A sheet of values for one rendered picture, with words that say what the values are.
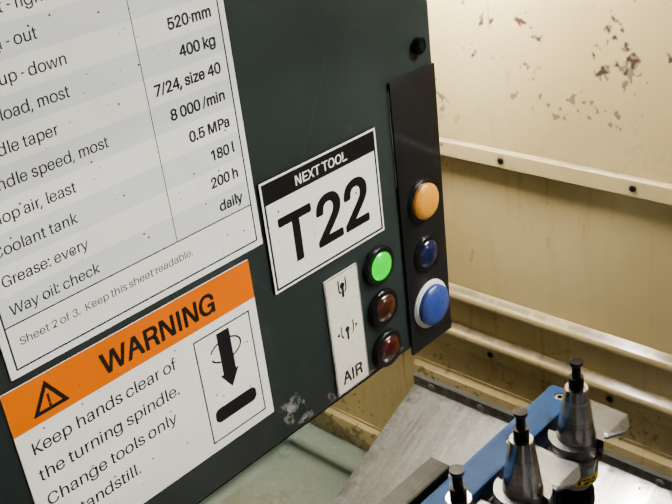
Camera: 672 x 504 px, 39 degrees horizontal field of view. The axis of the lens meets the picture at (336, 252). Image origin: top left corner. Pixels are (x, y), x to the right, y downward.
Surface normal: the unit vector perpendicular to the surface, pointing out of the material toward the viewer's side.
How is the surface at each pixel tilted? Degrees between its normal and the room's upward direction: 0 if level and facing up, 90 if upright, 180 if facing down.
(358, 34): 90
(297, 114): 90
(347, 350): 90
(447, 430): 24
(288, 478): 0
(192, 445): 90
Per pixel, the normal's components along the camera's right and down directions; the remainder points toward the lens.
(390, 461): -0.38, -0.64
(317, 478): -0.11, -0.88
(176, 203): 0.73, 0.24
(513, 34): -0.68, 0.40
